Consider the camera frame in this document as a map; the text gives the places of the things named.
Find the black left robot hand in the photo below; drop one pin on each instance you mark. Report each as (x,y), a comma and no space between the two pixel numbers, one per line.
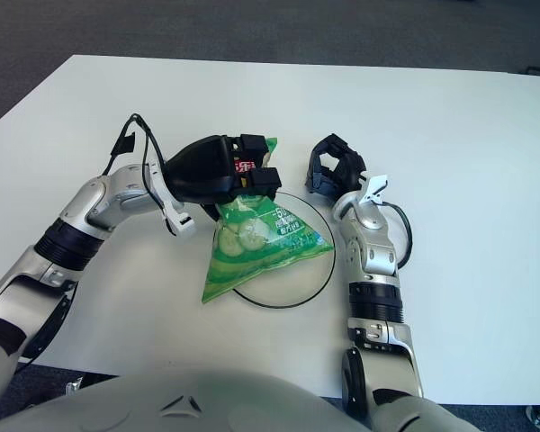
(198,171)

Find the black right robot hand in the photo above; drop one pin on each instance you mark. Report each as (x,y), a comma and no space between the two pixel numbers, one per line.
(348,171)

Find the green chips snack bag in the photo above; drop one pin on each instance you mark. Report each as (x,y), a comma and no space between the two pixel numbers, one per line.
(252,252)

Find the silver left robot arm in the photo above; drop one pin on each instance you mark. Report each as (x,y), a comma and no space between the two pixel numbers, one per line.
(112,193)

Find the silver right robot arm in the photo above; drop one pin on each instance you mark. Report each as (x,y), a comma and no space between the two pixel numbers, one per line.
(378,256)

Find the white plate black rim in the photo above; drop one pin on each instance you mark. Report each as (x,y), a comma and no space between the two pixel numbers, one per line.
(297,283)

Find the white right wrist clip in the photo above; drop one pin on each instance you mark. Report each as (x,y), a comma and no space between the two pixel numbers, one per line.
(373,186)

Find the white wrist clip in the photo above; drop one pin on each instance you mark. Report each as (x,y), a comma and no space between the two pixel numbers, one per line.
(182,222)
(373,186)

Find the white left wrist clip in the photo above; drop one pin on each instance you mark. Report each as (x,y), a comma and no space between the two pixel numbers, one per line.
(182,222)

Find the grey robot torso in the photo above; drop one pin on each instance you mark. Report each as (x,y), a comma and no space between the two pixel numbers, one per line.
(117,405)

